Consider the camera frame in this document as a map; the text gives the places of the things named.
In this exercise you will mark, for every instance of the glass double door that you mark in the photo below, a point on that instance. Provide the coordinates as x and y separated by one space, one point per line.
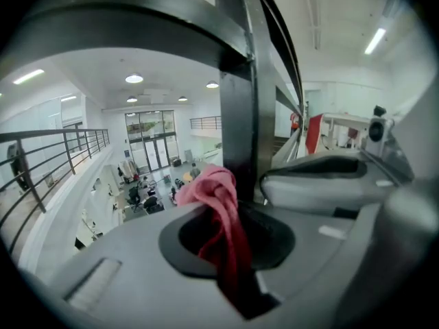
151 149

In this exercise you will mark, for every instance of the white metal frame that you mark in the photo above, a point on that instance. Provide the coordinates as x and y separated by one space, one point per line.
343 117

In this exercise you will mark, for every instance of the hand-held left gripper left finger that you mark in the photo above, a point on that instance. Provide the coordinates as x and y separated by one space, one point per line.
137 269

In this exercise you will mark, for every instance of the right hand-held gripper camera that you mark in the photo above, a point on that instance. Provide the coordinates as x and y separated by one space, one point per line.
377 130

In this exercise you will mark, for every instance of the round ceiling light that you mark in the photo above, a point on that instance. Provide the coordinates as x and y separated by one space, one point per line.
212 85
133 78
182 98
132 99

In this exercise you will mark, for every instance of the black metal railing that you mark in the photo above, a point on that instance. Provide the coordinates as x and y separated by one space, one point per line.
240 115

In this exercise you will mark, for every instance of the ceiling tube light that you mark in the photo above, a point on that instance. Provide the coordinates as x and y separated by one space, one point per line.
375 40
29 76
68 98

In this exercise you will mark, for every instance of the round orange table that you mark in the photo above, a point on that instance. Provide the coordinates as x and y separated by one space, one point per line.
187 177

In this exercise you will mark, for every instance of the pink cloth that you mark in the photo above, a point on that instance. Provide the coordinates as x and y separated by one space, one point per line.
219 187

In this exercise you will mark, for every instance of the black office chair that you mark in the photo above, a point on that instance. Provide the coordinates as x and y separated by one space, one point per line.
133 195

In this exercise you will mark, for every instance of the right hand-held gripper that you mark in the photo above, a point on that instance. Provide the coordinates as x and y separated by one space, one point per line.
394 163

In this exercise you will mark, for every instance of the red fabric sheet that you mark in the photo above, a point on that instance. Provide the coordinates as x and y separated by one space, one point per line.
313 132

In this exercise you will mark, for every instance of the black wheeled equipment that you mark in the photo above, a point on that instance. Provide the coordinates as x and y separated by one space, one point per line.
178 183

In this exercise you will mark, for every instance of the green red vacuum cleaner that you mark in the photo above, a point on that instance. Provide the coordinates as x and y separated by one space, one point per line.
167 179

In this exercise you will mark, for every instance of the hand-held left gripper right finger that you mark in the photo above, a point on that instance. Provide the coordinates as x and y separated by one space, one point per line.
326 269

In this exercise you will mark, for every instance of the grey metal cabinet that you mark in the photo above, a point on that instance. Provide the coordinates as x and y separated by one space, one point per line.
188 155

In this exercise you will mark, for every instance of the black balcony railing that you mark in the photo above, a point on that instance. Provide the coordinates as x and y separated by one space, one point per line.
205 118

